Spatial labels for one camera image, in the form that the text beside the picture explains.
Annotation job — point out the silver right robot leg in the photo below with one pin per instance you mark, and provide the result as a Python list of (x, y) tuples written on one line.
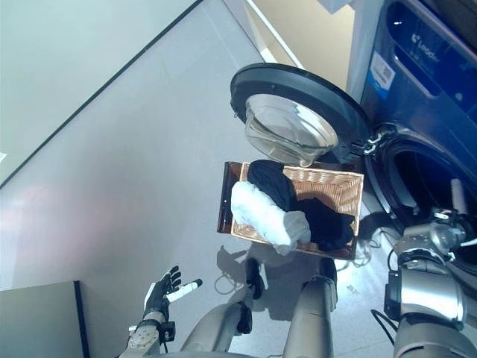
[(309, 320)]

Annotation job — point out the grey box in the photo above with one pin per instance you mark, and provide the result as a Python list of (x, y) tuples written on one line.
[(37, 320)]

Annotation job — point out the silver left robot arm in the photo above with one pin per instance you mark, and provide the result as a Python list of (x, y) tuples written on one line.
[(143, 337)]

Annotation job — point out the black right robot foot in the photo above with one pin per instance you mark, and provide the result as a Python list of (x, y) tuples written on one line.
[(328, 269)]

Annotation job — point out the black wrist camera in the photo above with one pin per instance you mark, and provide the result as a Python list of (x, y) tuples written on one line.
[(393, 294), (167, 331)]

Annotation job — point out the blue white barcode sticker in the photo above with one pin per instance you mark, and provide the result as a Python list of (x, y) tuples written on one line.
[(380, 71)]

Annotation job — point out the wicker laundry basket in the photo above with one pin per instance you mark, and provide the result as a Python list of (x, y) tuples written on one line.
[(328, 182)]

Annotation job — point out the right five-finger robot hand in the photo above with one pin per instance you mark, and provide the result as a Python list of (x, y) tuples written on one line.
[(460, 201)]

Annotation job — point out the dark grey washing machine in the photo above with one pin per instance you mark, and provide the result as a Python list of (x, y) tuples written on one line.
[(417, 104)]

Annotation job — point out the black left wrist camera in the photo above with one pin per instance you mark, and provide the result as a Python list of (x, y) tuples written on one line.
[(167, 331)]

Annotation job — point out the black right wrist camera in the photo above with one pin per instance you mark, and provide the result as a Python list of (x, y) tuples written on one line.
[(393, 294)]

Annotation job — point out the white garment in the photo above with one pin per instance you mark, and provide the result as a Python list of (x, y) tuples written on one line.
[(261, 212)]

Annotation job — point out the left five-finger robot hand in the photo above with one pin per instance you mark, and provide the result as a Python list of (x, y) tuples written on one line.
[(156, 298)]

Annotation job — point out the round glass washer door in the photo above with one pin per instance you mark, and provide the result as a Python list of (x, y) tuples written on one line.
[(298, 97)]

